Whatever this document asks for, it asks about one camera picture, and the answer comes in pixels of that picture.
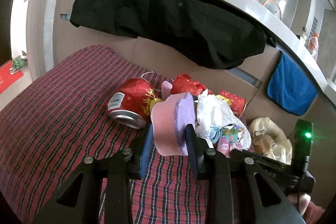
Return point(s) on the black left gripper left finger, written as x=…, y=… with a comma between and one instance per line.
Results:
x=77, y=200

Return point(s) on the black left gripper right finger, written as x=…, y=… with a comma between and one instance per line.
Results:
x=239, y=190

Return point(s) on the white tissue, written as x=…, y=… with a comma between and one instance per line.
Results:
x=213, y=113

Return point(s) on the pink purple sponge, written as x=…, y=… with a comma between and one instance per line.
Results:
x=169, y=119

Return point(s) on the crushed red drink can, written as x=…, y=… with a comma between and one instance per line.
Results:
x=132, y=103

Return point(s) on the red plastic bag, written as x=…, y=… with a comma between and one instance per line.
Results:
x=183, y=83

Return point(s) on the silver round cake board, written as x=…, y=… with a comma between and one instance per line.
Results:
x=239, y=136

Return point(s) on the beige trash bag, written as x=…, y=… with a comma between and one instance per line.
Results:
x=270, y=141

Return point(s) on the person's right hand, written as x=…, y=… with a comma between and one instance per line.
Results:
x=308, y=210

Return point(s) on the colourful cartoon snack wrapper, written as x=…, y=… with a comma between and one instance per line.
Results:
x=223, y=145

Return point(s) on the red paper cup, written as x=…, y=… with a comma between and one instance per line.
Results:
x=236, y=103

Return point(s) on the red plaid floor mat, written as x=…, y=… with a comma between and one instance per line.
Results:
x=48, y=129

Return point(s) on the blue hanging towel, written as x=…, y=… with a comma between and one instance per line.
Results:
x=289, y=87

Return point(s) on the pink plastic spoon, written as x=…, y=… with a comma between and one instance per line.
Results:
x=166, y=87

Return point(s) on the orange capped plastic bottle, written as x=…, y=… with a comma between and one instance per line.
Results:
x=313, y=45

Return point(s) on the dark sauce glass bottle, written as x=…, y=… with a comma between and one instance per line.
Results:
x=302, y=36

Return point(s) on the red floor doormat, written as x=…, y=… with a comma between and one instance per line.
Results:
x=6, y=79

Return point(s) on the green slipper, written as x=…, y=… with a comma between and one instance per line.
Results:
x=18, y=64

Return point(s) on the black hanging cloth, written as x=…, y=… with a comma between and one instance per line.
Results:
x=212, y=36

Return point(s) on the wooden rimmed glass lid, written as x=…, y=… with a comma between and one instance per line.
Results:
x=273, y=7

